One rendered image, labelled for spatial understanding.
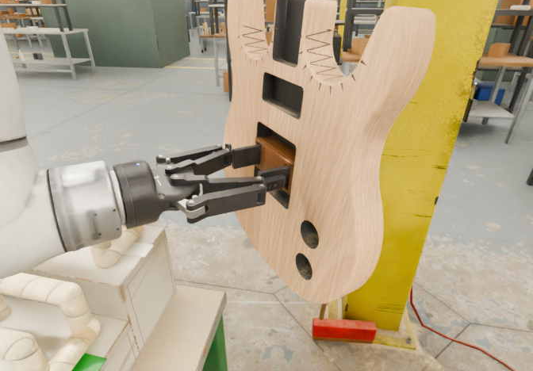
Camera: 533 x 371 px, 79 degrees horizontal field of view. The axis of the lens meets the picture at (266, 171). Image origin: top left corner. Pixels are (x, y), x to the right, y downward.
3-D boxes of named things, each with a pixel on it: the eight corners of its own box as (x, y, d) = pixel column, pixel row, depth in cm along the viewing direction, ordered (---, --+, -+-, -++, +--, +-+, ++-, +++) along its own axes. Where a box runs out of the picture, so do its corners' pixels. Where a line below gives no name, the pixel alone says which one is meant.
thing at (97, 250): (120, 258, 55) (107, 212, 51) (109, 271, 52) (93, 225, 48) (103, 255, 56) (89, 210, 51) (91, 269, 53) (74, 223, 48)
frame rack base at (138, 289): (178, 288, 71) (166, 226, 63) (141, 354, 58) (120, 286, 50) (69, 270, 76) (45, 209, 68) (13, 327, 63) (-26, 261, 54)
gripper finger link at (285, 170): (257, 171, 41) (260, 174, 41) (301, 162, 45) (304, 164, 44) (255, 191, 43) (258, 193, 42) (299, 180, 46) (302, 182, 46)
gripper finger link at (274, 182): (247, 181, 40) (259, 193, 38) (281, 174, 43) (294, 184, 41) (247, 191, 41) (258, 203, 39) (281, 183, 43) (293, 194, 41)
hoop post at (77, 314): (101, 328, 52) (86, 287, 48) (88, 346, 50) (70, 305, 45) (84, 324, 53) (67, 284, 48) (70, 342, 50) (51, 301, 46)
